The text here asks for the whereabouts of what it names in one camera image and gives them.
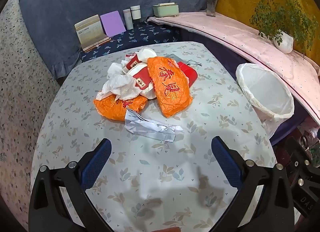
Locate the beige book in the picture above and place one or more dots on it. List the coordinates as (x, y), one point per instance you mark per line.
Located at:
(90, 31)

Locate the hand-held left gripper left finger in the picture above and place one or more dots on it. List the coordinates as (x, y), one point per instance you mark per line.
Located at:
(97, 162)

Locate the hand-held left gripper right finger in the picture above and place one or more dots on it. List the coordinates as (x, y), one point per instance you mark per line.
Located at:
(225, 162)

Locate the glass jar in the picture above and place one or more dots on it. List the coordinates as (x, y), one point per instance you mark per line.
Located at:
(306, 142)

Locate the white cylindrical jar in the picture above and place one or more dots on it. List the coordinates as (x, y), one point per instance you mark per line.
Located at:
(135, 12)

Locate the small orange printed wrapper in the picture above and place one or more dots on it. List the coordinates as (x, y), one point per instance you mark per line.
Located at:
(112, 107)

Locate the purple board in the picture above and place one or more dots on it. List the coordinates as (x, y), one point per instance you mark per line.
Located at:
(112, 23)

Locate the pink printed table cover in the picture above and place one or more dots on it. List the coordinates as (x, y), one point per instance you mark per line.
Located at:
(225, 31)

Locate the clear glass vase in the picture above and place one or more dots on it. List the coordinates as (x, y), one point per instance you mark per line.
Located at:
(212, 6)

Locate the pale green box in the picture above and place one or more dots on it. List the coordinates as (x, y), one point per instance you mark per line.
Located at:
(165, 10)

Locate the white tissue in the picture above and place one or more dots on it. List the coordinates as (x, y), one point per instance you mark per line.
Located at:
(117, 82)

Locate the white bin with plastic liner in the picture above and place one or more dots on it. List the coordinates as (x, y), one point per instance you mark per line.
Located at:
(265, 92)

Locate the white ribbed plant pot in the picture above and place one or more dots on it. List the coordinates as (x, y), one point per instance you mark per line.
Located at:
(285, 42)

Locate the red and white paper cup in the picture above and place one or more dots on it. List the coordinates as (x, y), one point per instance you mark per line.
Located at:
(133, 63)
(142, 79)

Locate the green leafy houseplant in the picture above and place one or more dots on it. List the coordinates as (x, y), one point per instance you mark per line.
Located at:
(275, 10)

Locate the grey leaf-print tablecloth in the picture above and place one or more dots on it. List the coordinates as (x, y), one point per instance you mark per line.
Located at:
(150, 172)

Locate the navy leaf-print cloth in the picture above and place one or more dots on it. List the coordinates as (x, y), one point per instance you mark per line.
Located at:
(140, 36)

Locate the dark purple table skirt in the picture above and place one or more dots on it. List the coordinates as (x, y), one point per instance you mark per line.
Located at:
(217, 47)

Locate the white tube bottle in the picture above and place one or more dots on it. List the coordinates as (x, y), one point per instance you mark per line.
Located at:
(128, 19)

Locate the red plastic wrapper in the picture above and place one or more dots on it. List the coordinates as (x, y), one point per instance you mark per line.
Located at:
(190, 72)

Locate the white paper receipt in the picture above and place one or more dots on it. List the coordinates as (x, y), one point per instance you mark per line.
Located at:
(147, 126)

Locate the large orange printed wrapper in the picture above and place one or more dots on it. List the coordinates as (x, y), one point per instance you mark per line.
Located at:
(170, 87)

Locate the wooden book stand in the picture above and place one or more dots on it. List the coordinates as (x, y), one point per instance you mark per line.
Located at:
(96, 44)

